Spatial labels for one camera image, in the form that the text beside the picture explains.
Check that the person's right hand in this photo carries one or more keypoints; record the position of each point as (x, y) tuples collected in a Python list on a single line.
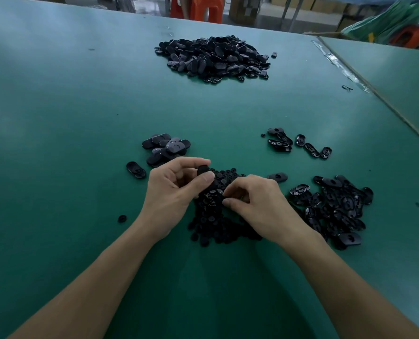
[(269, 208)]

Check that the person's left hand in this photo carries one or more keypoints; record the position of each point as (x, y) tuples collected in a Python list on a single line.
[(168, 197)]

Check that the pile of small black buttons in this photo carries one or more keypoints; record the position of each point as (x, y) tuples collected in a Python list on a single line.
[(213, 219)]

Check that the lone black ring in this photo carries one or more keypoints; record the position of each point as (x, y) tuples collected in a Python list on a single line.
[(122, 219)]

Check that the pile of black oval shells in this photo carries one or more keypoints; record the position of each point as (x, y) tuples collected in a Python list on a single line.
[(336, 208)]

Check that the person's left forearm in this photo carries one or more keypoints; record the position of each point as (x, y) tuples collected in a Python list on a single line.
[(82, 293)]

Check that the person's right forearm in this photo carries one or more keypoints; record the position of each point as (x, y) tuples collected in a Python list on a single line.
[(354, 296)]

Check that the small black plastic scrap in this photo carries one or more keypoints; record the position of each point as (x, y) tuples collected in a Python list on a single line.
[(346, 87)]

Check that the red plastic stool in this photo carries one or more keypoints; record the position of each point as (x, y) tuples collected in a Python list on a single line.
[(208, 7), (416, 36), (176, 5)]

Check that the small open cardboard box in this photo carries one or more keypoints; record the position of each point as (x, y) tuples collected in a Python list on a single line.
[(245, 9)]

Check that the grey floor fan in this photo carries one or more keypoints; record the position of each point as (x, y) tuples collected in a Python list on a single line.
[(116, 2)]

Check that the green striped bag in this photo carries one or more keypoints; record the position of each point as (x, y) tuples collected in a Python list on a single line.
[(382, 23)]

